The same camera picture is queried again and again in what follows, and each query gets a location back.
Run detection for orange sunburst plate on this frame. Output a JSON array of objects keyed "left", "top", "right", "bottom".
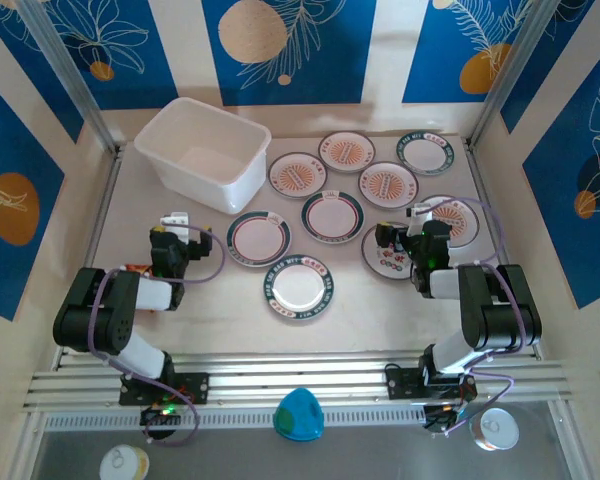
[
  {"left": 268, "top": 152, "right": 329, "bottom": 200},
  {"left": 419, "top": 194, "right": 480, "bottom": 249},
  {"left": 357, "top": 161, "right": 420, "bottom": 210},
  {"left": 317, "top": 130, "right": 376, "bottom": 175}
]

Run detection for plate with colourful characters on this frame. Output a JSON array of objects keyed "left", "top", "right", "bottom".
[{"left": 361, "top": 222, "right": 419, "bottom": 280}]

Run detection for green red ring plate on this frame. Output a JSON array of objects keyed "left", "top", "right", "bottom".
[
  {"left": 226, "top": 210, "right": 292, "bottom": 266},
  {"left": 300, "top": 190, "right": 365, "bottom": 245}
]

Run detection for white plastic bin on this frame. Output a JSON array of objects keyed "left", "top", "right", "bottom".
[{"left": 133, "top": 97, "right": 273, "bottom": 215}]

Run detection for green lettered rim plate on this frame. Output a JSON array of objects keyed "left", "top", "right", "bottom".
[
  {"left": 263, "top": 265, "right": 335, "bottom": 321},
  {"left": 395, "top": 132, "right": 455, "bottom": 177}
]

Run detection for orange chip bag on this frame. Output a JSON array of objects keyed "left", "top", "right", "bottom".
[{"left": 122, "top": 263, "right": 159, "bottom": 316}]

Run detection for black controller board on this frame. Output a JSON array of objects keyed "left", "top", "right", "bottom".
[
  {"left": 422, "top": 404, "right": 462, "bottom": 434},
  {"left": 139, "top": 404, "right": 182, "bottom": 427}
]

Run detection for aluminium mounting rails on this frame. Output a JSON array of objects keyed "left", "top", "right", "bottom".
[{"left": 22, "top": 352, "right": 576, "bottom": 415}]

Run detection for silver tin can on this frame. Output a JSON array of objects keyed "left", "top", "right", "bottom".
[{"left": 468, "top": 407, "right": 520, "bottom": 453}]

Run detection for blue rounded triangular object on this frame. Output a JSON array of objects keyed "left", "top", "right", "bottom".
[{"left": 273, "top": 388, "right": 325, "bottom": 444}]

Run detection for yellow tin can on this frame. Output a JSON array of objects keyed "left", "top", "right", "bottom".
[{"left": 98, "top": 444, "right": 150, "bottom": 480}]

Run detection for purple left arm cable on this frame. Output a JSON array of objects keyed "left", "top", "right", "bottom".
[{"left": 88, "top": 224, "right": 226, "bottom": 447}]

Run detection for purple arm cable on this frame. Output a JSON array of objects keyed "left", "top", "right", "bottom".
[
  {"left": 414, "top": 197, "right": 526, "bottom": 436},
  {"left": 88, "top": 224, "right": 226, "bottom": 447}
]

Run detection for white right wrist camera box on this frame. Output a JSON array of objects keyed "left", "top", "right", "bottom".
[{"left": 406, "top": 202, "right": 434, "bottom": 237}]

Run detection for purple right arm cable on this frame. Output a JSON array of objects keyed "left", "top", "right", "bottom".
[{"left": 414, "top": 197, "right": 526, "bottom": 436}]

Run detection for aluminium side rail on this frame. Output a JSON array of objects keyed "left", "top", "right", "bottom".
[
  {"left": 462, "top": 139, "right": 541, "bottom": 359},
  {"left": 52, "top": 147, "right": 126, "bottom": 371}
]

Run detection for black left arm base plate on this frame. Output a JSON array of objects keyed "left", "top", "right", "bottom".
[{"left": 118, "top": 372, "right": 210, "bottom": 406}]

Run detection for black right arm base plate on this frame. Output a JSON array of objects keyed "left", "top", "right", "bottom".
[{"left": 385, "top": 364, "right": 476, "bottom": 401}]

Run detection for aluminium frame post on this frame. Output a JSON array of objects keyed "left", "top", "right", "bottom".
[
  {"left": 467, "top": 0, "right": 549, "bottom": 149},
  {"left": 14, "top": 0, "right": 124, "bottom": 156}
]

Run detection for white slotted cable duct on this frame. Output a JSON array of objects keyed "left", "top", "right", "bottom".
[{"left": 43, "top": 405, "right": 429, "bottom": 432}]

